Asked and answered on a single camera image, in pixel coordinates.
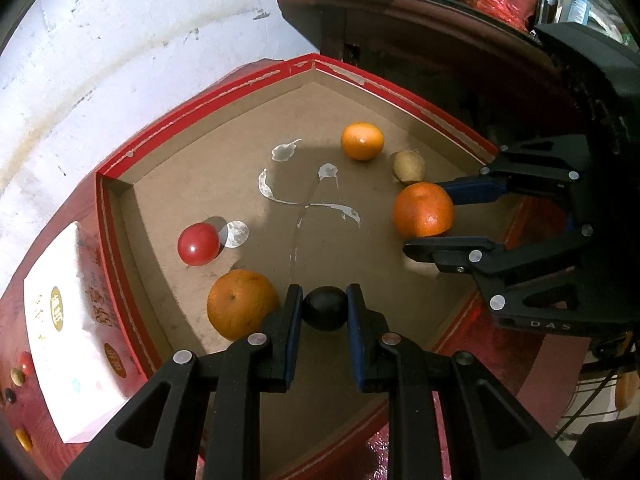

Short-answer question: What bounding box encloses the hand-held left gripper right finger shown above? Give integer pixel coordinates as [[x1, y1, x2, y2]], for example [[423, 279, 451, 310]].
[[346, 283, 586, 480]]

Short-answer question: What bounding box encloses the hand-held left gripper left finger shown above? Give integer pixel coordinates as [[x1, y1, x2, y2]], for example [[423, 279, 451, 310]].
[[60, 284, 304, 480]]

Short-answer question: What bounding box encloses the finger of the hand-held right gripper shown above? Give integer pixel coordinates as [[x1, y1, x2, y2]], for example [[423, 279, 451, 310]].
[[432, 133, 596, 226], [402, 225, 598, 321]]

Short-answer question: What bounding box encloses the deep orange tangerine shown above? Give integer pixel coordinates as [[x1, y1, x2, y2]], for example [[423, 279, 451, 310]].
[[392, 182, 455, 239]]

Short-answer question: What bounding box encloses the large orange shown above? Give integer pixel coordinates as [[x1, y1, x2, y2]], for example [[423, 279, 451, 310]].
[[341, 122, 385, 162], [207, 269, 280, 342]]

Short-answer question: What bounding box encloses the brown kiwi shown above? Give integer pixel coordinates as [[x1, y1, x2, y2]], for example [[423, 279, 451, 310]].
[[389, 149, 427, 183]]

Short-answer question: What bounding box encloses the red cardboard box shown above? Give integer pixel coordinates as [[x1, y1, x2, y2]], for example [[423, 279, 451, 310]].
[[95, 52, 546, 480]]

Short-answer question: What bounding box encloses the large red tomato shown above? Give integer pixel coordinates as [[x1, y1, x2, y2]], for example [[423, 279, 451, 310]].
[[178, 222, 221, 267]]

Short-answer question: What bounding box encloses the dark wooden cabinet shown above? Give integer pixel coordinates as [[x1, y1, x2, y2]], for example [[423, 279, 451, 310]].
[[274, 0, 601, 161]]

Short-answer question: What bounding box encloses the pink white tissue pack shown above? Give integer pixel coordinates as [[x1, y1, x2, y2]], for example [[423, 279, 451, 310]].
[[22, 220, 133, 443]]

